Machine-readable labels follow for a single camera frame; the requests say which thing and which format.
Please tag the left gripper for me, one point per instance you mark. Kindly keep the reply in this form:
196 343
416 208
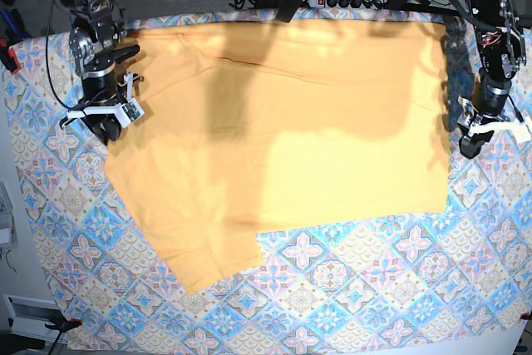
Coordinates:
479 128

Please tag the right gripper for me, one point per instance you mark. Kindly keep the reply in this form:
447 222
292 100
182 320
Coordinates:
119 112

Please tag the yellow T-shirt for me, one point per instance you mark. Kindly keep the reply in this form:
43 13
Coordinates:
257 127

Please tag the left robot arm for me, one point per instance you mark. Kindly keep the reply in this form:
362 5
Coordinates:
494 31

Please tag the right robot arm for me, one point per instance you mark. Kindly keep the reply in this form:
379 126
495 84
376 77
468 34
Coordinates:
97 28

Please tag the red black clamp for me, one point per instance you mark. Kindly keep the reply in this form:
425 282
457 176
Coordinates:
8 57

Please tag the patterned blue tablecloth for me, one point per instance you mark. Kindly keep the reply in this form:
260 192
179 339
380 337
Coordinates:
362 285

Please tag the orange black clamp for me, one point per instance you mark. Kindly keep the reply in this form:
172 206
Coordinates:
62 325

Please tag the white power strip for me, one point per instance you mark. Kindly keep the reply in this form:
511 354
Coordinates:
377 4

